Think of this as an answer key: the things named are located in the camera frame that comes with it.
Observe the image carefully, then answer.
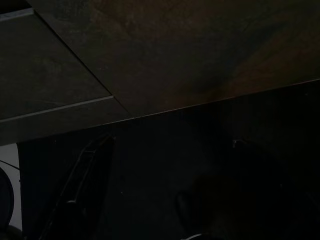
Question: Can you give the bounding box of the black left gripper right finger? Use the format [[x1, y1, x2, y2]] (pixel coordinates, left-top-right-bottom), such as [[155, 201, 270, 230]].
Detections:
[[233, 139, 320, 240]]

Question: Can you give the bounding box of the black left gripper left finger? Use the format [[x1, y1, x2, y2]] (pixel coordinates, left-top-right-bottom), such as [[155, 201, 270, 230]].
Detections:
[[39, 134, 116, 240]]

